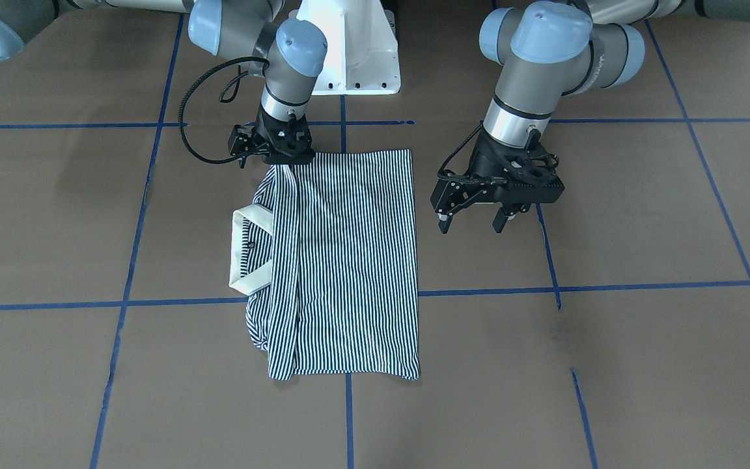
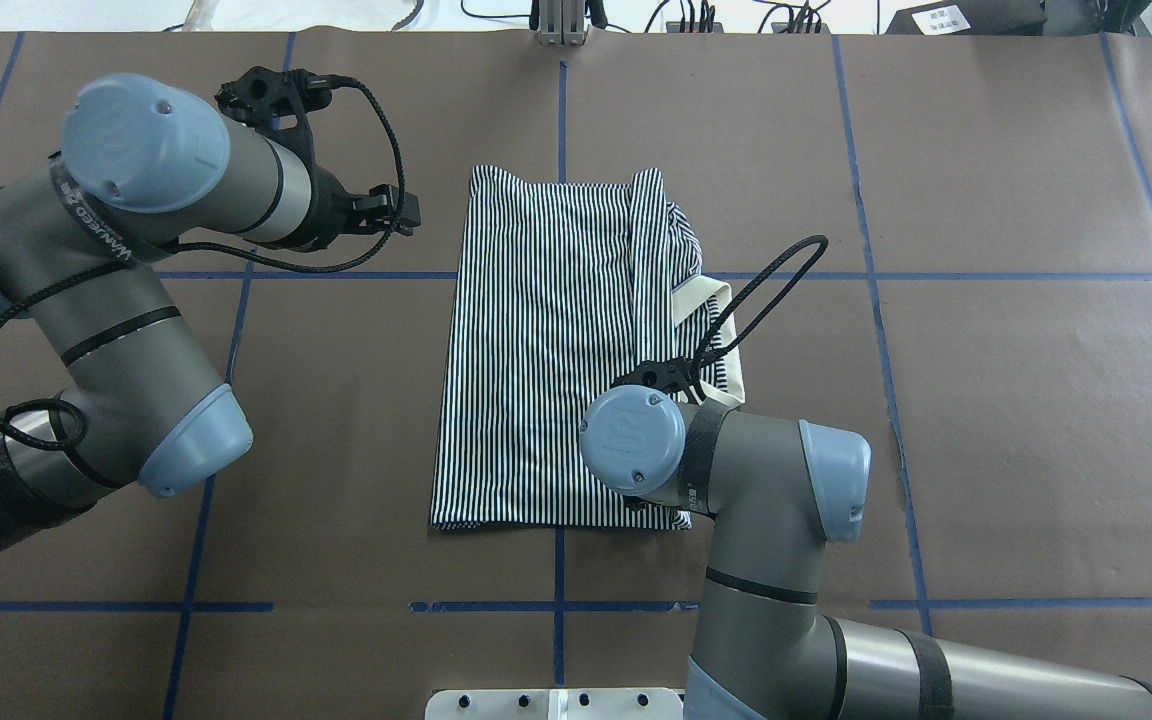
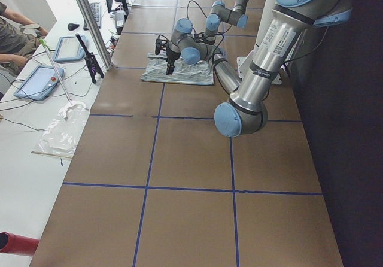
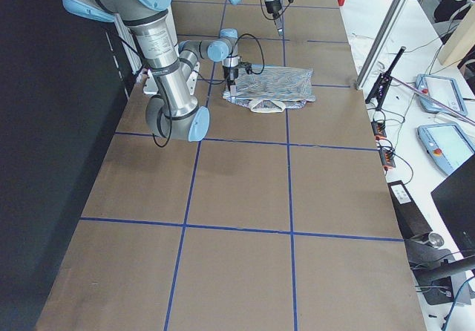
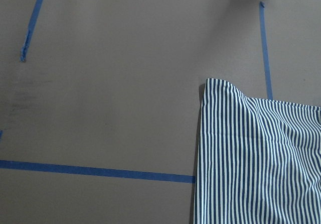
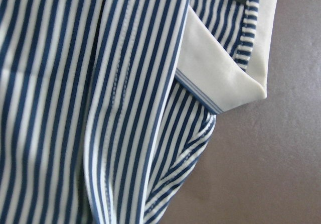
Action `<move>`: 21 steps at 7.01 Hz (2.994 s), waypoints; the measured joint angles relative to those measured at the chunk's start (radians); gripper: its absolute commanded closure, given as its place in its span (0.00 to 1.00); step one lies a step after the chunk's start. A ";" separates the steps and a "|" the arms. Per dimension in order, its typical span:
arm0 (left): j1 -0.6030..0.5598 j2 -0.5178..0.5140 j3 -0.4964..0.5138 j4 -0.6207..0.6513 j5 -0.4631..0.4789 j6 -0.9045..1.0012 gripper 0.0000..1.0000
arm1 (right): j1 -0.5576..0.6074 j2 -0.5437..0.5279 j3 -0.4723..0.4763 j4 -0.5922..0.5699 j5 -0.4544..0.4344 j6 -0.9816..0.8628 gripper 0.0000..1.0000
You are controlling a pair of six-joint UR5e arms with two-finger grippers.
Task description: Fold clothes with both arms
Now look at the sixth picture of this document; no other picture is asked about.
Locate navy white striped polo shirt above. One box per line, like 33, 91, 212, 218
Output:
1, 0, 277, 223

